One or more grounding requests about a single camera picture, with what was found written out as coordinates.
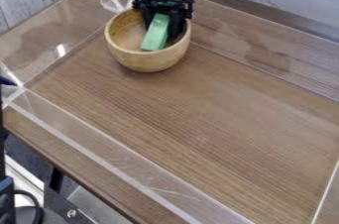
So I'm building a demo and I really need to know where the black table leg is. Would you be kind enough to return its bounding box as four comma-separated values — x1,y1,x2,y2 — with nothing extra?
50,168,64,193

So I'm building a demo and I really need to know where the clear acrylic tray wall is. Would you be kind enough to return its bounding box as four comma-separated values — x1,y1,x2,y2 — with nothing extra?
0,0,339,224

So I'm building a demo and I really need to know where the green rectangular block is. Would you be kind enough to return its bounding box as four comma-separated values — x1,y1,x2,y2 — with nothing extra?
141,2,177,52

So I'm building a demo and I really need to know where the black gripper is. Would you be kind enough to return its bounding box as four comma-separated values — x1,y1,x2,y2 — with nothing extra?
133,0,195,40

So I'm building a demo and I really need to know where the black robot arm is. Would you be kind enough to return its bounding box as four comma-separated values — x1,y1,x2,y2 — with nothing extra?
133,0,195,39

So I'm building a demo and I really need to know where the black cable loop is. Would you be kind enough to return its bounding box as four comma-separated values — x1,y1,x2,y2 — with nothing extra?
8,189,46,224

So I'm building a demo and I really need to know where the brown wooden bowl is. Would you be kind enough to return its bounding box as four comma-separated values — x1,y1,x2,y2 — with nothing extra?
104,9,193,72

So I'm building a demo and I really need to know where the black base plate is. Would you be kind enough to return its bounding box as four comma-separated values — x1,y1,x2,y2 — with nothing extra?
43,187,96,224

